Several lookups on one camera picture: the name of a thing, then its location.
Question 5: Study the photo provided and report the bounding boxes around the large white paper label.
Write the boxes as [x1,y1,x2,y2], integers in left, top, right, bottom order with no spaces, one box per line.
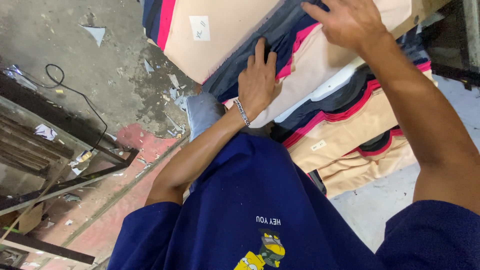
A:
[188,15,211,42]

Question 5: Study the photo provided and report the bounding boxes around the navy printed t-shirt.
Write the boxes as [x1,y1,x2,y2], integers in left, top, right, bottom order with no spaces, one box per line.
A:
[107,133,480,270]

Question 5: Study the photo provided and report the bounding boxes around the cardboard piece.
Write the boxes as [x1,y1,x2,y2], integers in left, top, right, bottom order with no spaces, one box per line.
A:
[18,202,44,236]

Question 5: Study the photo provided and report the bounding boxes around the clear plastic wrap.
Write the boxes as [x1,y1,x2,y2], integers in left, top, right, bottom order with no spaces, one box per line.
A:
[3,64,39,92]

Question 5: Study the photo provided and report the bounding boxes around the scattered grey fabric scraps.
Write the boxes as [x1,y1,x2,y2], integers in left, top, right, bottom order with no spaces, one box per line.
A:
[143,58,189,140]

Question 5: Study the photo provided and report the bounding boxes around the metal frame rack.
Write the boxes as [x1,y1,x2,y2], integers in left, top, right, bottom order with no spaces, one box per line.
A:
[0,71,140,219]

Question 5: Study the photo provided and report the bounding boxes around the dark grey fabric pieces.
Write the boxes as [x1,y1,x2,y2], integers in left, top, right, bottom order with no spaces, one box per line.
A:
[202,0,328,103]

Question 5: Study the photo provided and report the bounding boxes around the silver chain bracelet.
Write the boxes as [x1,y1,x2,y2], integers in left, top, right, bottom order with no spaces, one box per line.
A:
[233,98,251,127]

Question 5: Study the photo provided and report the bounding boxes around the dark wooden beam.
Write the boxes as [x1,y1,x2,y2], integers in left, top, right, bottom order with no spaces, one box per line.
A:
[0,229,97,266]

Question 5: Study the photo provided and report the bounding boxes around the crumpled white paper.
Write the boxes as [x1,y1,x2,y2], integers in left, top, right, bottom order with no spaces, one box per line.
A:
[34,124,58,142]

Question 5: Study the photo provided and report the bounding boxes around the grey trouser leg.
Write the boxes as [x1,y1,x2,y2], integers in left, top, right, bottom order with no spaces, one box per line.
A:
[185,92,228,143]

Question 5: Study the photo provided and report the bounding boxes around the black cable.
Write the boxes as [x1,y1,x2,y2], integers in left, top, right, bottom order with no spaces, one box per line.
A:
[3,64,109,154]

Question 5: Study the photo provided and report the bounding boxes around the beige pink navy fabric stack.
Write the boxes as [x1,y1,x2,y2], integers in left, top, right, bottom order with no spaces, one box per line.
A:
[221,22,380,129]

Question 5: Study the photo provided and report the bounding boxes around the triangular grey fabric scrap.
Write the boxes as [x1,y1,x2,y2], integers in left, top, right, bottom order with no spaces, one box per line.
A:
[80,25,107,48]

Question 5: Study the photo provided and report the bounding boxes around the white panel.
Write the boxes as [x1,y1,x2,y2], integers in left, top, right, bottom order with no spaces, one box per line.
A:
[273,56,367,124]

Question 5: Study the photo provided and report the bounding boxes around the beige fabric stack, small label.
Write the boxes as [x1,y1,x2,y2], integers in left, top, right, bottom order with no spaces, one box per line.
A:
[270,60,436,174]

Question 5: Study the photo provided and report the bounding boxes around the dark metal table frame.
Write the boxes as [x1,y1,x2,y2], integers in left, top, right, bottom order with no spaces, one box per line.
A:
[415,0,480,91]

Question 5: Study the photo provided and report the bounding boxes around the person's left hand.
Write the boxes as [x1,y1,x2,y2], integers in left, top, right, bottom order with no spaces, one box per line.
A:
[238,37,284,123]

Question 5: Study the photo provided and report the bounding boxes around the person's right hand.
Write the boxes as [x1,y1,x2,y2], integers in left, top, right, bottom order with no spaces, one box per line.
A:
[300,0,391,54]

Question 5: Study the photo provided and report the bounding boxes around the beige fabric stack, large label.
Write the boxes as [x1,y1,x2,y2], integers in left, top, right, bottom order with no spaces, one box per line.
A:
[142,0,414,85]

